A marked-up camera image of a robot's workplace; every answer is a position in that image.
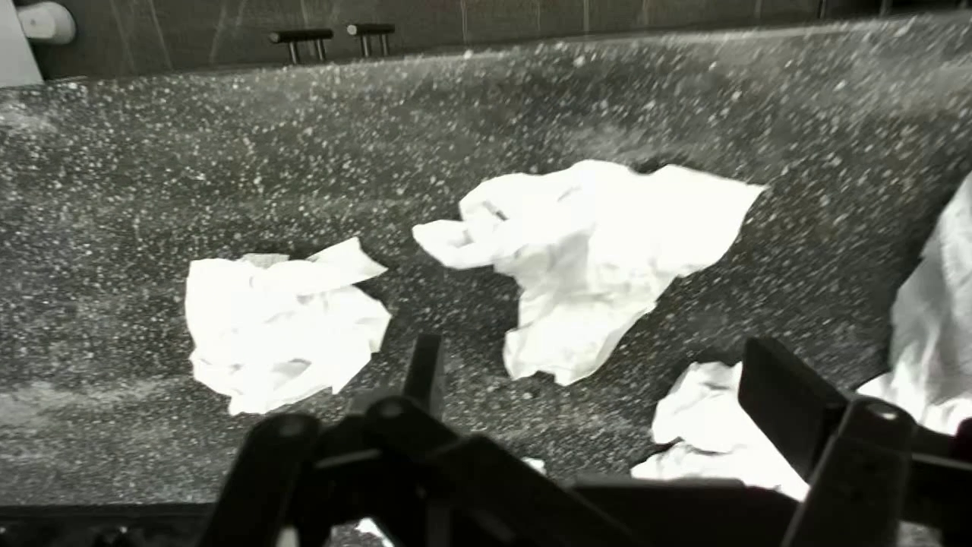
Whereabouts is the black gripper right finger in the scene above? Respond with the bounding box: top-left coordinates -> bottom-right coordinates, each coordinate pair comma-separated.
739,338 -> 915,547

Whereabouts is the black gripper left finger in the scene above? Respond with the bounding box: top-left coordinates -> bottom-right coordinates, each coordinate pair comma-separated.
200,334 -> 448,547

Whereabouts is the crumpled white paper small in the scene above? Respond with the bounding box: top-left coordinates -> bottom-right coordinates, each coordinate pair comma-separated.
632,363 -> 809,502

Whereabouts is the white box on floor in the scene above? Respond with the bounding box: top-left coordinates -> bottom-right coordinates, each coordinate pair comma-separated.
0,0 -> 75,89

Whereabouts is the white paper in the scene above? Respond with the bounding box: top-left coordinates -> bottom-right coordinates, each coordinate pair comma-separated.
185,238 -> 391,417
861,177 -> 972,435
413,161 -> 762,386

